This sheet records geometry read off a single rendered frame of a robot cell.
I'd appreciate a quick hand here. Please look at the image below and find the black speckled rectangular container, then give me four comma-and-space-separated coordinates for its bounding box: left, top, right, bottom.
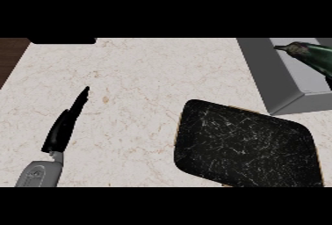
172, 98, 326, 188

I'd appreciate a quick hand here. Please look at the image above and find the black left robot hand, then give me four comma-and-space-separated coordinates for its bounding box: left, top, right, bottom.
39, 85, 91, 154

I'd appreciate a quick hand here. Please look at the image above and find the dark green eggplant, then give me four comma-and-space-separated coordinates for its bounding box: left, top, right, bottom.
273, 41, 332, 91

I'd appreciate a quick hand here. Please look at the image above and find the grey rectangular tray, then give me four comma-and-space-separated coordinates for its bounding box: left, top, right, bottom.
236, 38, 332, 116

